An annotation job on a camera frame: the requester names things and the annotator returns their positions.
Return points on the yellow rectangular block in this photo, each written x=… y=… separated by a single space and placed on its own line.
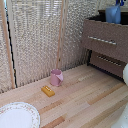
x=48 y=91

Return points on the pink plastic cup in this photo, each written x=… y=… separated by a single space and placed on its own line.
x=56 y=78

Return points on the blue plastic cup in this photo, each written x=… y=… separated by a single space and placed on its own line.
x=112 y=15

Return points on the white patterned plate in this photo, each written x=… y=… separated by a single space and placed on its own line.
x=16 y=116

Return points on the beige woven folding screen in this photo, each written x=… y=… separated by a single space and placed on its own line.
x=36 y=36

